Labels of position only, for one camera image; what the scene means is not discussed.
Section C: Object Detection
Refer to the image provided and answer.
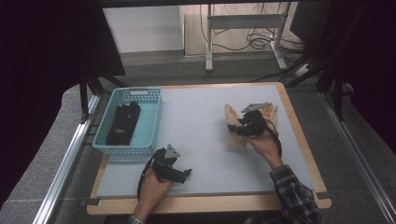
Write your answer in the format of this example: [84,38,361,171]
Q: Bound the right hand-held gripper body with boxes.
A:
[238,101,271,138]

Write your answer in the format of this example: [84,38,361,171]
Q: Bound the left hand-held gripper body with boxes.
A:
[150,143,182,184]

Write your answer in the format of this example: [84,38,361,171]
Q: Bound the beige fleece glove with patch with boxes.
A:
[260,102,279,132]

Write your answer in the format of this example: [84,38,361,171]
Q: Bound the teal plastic basket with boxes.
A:
[92,87,163,157]

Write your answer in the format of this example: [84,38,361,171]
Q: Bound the black glove with small logos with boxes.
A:
[106,100,142,147]

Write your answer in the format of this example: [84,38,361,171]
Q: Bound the person's right hand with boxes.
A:
[247,128,285,170]

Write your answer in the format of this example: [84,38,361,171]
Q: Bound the person's left hand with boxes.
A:
[136,171,173,217]

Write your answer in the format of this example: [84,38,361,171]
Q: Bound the grey foam mat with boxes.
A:
[96,84,316,199]

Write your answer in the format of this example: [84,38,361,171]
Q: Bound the wooden table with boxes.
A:
[86,81,332,217]

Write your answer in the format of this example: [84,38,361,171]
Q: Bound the white power strip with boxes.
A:
[293,63,313,77]

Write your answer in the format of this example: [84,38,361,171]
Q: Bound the black stand legs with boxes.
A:
[78,65,129,124]
[284,0,376,123]

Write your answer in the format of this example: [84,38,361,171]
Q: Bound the dark curtain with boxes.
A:
[323,0,396,155]
[0,0,127,206]

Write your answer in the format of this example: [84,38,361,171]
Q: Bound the white panel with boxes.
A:
[102,5,185,54]

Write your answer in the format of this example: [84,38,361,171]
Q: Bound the right hand-held gripper black cable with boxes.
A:
[263,117,283,159]

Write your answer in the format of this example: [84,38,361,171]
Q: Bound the hand-held gripper black cable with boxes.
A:
[263,117,283,159]
[136,154,157,201]

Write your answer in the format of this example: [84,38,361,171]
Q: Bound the left hand-held gripper black cable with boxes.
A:
[136,154,157,201]

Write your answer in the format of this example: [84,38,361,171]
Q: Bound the grey corner bracket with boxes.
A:
[79,197,103,207]
[315,190,338,201]

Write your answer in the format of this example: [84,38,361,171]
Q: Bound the tangle of black floor cables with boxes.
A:
[199,2,307,54]

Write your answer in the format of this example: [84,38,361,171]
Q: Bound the aluminium rail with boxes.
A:
[319,91,396,220]
[32,93,101,224]

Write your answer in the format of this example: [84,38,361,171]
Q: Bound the white metal desk frame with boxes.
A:
[205,2,290,73]

